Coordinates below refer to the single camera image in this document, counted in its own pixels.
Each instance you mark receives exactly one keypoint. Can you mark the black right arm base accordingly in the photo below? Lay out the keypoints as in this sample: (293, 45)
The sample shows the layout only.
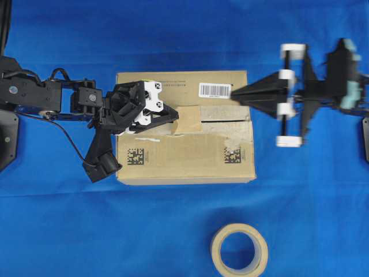
(365, 124)

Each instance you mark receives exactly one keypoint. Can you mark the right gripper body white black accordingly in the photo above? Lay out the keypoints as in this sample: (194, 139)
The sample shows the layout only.
(286, 109)

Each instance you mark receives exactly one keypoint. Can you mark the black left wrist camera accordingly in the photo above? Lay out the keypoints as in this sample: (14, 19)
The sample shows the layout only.
(100, 161)

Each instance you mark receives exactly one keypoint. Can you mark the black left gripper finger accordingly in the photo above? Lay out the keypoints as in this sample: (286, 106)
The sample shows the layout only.
(155, 122)
(166, 114)

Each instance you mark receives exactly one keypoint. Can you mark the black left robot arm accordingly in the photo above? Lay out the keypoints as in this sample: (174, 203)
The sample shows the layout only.
(56, 98)

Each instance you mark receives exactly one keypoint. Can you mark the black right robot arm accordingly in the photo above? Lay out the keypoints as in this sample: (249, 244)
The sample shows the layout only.
(342, 89)

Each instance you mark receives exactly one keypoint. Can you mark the cut beige tape piece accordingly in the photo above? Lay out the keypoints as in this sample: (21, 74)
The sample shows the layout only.
(189, 120)

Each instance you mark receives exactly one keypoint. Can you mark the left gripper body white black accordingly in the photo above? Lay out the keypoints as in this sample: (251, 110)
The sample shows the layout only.
(129, 104)

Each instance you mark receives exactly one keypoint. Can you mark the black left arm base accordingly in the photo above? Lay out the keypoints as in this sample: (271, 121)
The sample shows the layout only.
(8, 138)

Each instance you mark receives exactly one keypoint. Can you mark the beige tape roll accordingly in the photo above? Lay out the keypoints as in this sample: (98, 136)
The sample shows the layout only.
(261, 253)

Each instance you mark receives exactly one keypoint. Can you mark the brown cardboard box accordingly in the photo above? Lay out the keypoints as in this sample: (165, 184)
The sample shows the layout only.
(222, 153)

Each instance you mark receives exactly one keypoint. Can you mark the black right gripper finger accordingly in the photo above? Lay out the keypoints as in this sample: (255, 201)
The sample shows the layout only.
(265, 104)
(269, 84)

